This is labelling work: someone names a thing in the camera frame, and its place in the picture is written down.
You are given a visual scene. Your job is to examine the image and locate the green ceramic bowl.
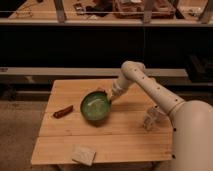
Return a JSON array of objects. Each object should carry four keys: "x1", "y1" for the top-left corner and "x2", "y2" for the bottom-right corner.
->
[{"x1": 80, "y1": 91, "x2": 111, "y2": 122}]

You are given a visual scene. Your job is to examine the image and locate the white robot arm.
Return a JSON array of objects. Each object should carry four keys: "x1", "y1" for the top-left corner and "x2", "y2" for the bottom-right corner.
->
[{"x1": 111, "y1": 61, "x2": 213, "y2": 171}]

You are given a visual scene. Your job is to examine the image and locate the wooden table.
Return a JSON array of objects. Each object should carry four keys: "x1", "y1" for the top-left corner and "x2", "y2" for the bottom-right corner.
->
[{"x1": 31, "y1": 79, "x2": 173, "y2": 165}]

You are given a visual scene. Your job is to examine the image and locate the white cup with holder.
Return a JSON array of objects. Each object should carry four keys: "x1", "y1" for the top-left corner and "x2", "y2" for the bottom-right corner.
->
[{"x1": 143, "y1": 106, "x2": 166, "y2": 130}]

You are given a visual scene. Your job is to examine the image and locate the reddish-brown sausage toy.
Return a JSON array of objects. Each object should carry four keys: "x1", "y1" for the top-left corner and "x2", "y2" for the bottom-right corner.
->
[{"x1": 53, "y1": 105, "x2": 73, "y2": 119}]

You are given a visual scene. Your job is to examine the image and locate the white square sponge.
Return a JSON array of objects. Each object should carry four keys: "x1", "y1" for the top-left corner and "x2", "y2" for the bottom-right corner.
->
[{"x1": 72, "y1": 146, "x2": 96, "y2": 166}]

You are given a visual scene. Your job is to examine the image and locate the wooden tray on shelf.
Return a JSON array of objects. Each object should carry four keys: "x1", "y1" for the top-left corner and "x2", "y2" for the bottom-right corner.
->
[{"x1": 113, "y1": 0, "x2": 175, "y2": 19}]

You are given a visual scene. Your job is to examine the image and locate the dark device on shelf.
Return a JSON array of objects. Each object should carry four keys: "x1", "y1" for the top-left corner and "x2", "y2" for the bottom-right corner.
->
[{"x1": 73, "y1": 3, "x2": 85, "y2": 15}]

